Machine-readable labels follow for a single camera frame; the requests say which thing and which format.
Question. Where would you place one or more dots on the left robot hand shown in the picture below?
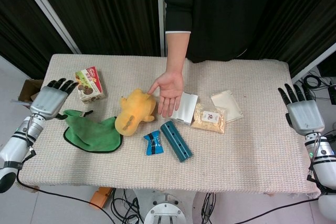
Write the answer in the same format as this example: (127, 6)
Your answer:
(50, 100)

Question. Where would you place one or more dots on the person's hand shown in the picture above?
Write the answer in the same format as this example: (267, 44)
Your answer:
(169, 91)

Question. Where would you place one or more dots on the snack box with cookie print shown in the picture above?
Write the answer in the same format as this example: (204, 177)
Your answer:
(89, 85)

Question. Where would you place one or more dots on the robot base column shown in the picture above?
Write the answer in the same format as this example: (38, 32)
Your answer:
(164, 207)

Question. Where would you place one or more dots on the yellow plush toy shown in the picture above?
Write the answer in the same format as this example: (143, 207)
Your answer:
(135, 112)

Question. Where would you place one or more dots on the green microfiber cloth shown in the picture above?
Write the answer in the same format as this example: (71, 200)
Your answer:
(90, 134)

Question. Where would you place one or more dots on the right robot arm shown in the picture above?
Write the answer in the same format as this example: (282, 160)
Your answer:
(321, 161)

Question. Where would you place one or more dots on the clear bag of snacks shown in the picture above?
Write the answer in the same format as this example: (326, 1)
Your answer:
(210, 119)

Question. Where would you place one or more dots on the beige woven table cloth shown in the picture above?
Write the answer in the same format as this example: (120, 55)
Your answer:
(168, 134)

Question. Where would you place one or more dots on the person's black torso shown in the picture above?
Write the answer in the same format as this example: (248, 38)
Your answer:
(220, 11)

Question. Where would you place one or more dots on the cardboard box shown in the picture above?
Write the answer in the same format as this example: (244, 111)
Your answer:
(27, 91)

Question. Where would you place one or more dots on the black curtain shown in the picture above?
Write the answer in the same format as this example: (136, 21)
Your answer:
(78, 11)

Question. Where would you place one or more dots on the blue snack packet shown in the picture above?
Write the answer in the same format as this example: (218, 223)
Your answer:
(154, 143)

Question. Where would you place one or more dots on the person's forearm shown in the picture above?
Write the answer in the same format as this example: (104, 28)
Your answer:
(178, 51)

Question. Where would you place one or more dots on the white foil pouch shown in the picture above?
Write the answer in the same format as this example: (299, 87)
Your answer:
(228, 106)

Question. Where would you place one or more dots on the white frame post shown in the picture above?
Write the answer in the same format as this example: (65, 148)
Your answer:
(161, 20)
(48, 11)

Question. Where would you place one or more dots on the orange tool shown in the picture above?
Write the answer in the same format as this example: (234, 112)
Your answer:
(101, 197)

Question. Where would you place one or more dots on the white rectangular box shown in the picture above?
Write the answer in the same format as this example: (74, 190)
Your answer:
(183, 110)

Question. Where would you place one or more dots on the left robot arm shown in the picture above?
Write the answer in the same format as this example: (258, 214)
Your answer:
(18, 145)

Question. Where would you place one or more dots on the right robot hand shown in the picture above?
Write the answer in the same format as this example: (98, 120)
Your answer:
(304, 115)

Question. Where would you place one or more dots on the teal cylinder with holes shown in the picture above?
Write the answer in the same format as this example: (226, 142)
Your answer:
(176, 141)

